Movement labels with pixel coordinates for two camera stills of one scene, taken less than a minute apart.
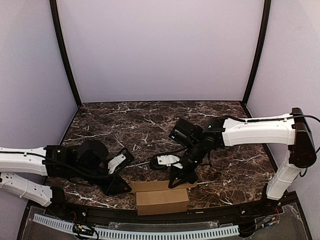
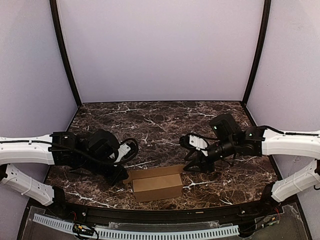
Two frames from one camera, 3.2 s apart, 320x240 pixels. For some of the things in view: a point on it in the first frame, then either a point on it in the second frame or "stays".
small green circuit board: (82, 229) stays
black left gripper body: (110, 180) to (115, 171)
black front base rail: (236, 216) stays
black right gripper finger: (178, 177) to (197, 162)
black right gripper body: (185, 170) to (199, 160)
